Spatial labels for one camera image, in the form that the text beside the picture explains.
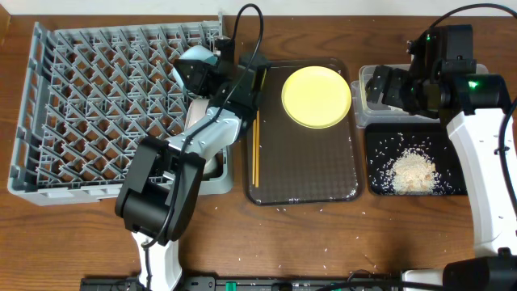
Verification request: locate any white paper cup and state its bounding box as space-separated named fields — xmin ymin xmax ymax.
xmin=203 ymin=154 xmax=223 ymax=180

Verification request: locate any clear plastic bin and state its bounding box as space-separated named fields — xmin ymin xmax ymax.
xmin=350 ymin=63 xmax=490 ymax=129

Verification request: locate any yellow round plate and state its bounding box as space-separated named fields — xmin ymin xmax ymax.
xmin=281 ymin=65 xmax=351 ymax=129

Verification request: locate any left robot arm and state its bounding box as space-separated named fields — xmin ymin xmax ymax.
xmin=115 ymin=53 xmax=270 ymax=290

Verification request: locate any light blue bowl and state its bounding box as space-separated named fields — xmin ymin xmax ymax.
xmin=172 ymin=45 xmax=221 ymax=97

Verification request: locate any left wooden chopstick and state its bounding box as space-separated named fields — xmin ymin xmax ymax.
xmin=252 ymin=120 xmax=256 ymax=186

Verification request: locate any pile of rice waste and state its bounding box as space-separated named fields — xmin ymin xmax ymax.
xmin=369 ymin=132 xmax=464 ymax=195

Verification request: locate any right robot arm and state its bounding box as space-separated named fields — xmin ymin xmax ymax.
xmin=365 ymin=24 xmax=516 ymax=290

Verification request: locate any dark brown serving tray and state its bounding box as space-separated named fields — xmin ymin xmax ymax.
xmin=242 ymin=58 xmax=365 ymax=206

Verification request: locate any black rectangular tray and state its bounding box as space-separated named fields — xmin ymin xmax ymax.
xmin=364 ymin=122 xmax=469 ymax=196

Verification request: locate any grey plastic dish rack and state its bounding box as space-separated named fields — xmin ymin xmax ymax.
xmin=7 ymin=19 xmax=224 ymax=206

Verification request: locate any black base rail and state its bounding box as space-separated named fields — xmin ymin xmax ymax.
xmin=79 ymin=270 xmax=443 ymax=291

